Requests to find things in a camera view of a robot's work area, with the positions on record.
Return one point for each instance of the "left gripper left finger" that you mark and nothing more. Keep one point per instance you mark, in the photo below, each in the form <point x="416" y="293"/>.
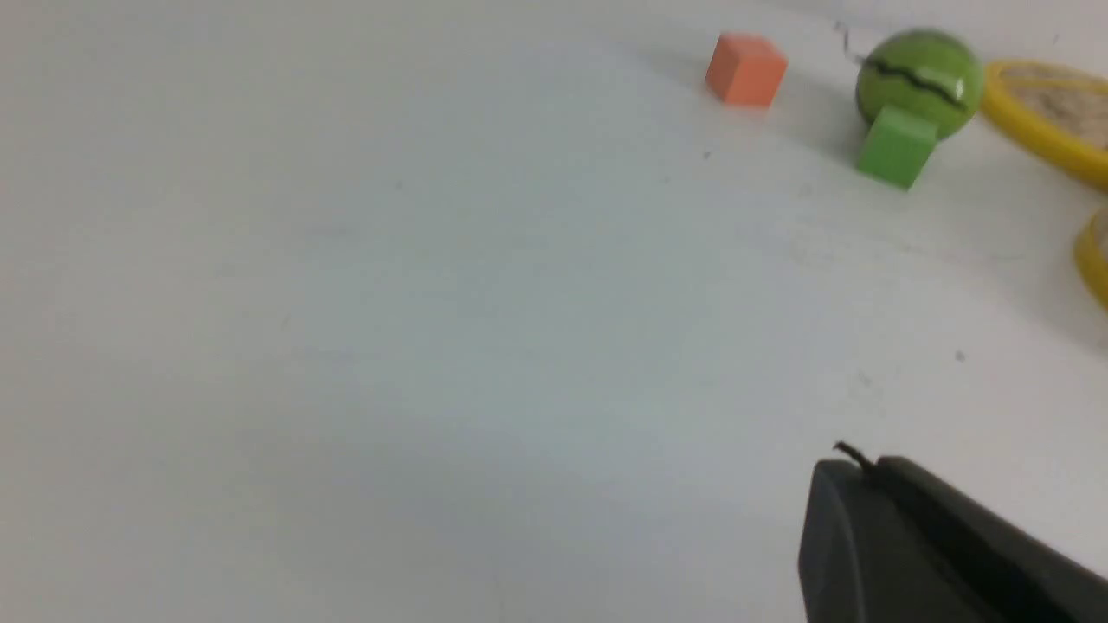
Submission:
<point x="860" y="560"/>

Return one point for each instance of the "bamboo steamer tray yellow rim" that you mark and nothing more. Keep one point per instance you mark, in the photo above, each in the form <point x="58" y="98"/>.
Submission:
<point x="1090" y="255"/>

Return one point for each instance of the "orange cube block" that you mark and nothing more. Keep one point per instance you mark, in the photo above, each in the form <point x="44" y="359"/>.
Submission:
<point x="745" y="70"/>

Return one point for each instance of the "woven bamboo steamer lid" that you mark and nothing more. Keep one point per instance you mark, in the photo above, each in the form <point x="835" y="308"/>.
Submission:
<point x="1056" y="112"/>

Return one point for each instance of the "green toy watermelon ball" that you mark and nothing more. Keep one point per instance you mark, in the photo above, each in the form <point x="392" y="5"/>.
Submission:
<point x="924" y="72"/>

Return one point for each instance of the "green cube block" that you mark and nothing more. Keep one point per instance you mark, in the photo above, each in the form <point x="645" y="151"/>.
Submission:
<point x="897" y="147"/>

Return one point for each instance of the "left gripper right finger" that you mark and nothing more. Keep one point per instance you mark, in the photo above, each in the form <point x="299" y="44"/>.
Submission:
<point x="1014" y="575"/>

